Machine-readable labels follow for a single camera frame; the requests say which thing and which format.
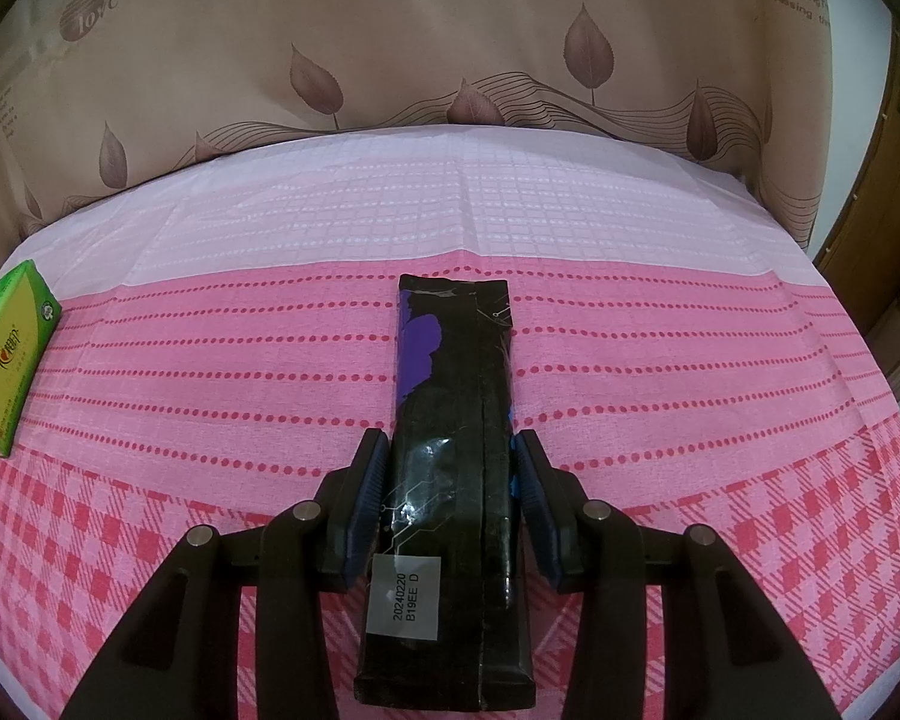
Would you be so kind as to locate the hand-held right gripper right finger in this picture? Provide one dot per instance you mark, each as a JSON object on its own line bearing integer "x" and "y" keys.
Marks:
{"x": 536, "y": 495}

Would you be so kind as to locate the wooden door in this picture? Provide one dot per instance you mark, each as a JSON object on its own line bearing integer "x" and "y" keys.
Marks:
{"x": 892, "y": 262}

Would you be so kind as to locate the black plastic packet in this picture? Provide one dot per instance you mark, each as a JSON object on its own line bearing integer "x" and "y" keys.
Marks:
{"x": 450, "y": 405}

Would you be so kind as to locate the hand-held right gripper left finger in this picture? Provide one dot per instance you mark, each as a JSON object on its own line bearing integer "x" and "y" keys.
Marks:
{"x": 367, "y": 495}

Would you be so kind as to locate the green tissue pack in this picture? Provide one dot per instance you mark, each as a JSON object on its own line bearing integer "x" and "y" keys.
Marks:
{"x": 7, "y": 345}

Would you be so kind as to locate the beige leaf print curtain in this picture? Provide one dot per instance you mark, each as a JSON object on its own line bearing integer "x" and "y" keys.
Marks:
{"x": 420, "y": 37}

